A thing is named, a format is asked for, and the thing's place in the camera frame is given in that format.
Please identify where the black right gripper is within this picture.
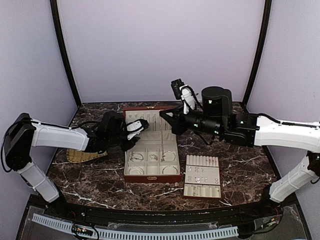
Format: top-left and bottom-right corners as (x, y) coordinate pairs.
(160, 103), (224, 137)

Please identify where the red wooden jewelry box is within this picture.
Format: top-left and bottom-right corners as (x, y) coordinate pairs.
(123, 106), (182, 184)

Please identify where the brown jewelry display tray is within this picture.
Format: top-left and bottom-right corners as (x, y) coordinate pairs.
(183, 155), (222, 199)

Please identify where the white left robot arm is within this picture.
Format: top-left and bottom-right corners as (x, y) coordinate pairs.
(0, 111), (149, 218)

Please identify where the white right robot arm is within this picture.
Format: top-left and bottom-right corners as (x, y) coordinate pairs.
(160, 106), (320, 217)

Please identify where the woven bamboo tray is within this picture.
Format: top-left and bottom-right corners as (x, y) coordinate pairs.
(66, 149), (108, 164)

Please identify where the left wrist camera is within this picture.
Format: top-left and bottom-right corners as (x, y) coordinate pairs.
(97, 111), (150, 141)

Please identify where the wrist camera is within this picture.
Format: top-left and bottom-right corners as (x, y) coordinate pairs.
(97, 111), (150, 141)
(170, 78), (233, 118)

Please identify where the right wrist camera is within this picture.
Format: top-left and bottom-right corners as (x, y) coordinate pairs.
(170, 78), (233, 118)

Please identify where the white slotted cable duct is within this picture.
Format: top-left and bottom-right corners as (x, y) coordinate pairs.
(31, 213), (239, 240)

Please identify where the black left frame post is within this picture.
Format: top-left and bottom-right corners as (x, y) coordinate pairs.
(49, 0), (82, 108)

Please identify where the black frame post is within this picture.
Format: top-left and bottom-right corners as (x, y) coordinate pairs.
(241, 0), (273, 109)
(49, 0), (82, 108)

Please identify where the black right frame post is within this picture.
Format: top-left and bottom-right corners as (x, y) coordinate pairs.
(241, 0), (273, 109)

